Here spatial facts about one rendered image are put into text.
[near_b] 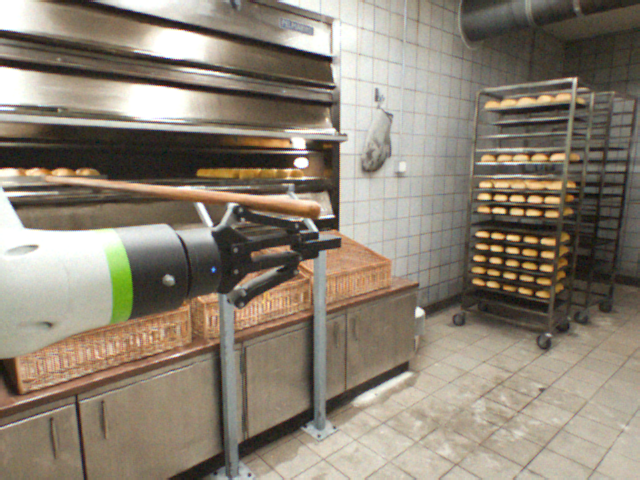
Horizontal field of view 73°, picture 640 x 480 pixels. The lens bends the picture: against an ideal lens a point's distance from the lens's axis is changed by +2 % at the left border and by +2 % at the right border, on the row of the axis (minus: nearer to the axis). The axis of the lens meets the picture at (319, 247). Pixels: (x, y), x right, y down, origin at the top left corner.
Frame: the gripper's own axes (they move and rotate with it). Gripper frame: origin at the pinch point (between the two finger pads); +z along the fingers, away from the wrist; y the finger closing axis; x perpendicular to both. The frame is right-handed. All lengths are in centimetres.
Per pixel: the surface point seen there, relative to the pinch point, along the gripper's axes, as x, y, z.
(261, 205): -23.5, -2.4, 6.7
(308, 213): -10.7, -2.4, 7.5
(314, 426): -94, 118, 85
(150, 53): -152, -51, 37
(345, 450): -73, 118, 84
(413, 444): -55, 117, 111
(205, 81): -157, -44, 65
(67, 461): -96, 85, -18
